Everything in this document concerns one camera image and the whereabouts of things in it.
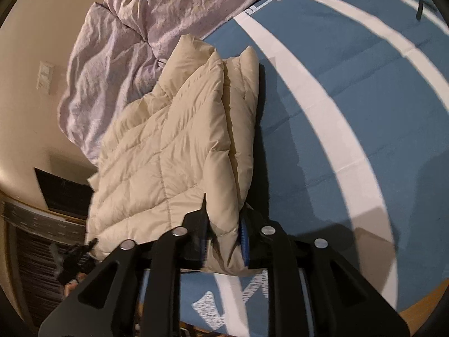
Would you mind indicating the black flat screen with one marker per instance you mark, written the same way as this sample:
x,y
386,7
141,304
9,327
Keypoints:
x,y
63,193

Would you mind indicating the white wall socket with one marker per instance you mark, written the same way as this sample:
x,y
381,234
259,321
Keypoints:
x,y
43,86

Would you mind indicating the dark shelf unit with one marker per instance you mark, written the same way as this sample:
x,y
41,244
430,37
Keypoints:
x,y
31,252

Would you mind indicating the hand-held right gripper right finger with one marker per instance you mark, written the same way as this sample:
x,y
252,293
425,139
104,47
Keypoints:
x,y
244,243

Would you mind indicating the blue white-striped bed sheet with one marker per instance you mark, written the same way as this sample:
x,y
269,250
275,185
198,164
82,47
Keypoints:
x,y
315,94

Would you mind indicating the lilac crumpled duvet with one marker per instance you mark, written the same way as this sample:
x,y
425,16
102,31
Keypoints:
x,y
115,59

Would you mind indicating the person's left hand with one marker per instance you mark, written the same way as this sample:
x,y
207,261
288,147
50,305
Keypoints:
x,y
72,285

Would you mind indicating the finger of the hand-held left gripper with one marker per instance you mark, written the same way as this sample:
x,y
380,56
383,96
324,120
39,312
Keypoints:
x,y
80,252

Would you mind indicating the beige puffer jacket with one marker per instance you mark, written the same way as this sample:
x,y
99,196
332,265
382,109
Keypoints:
x,y
158,165

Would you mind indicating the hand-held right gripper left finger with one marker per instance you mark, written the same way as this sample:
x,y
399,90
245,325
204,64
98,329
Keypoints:
x,y
202,247

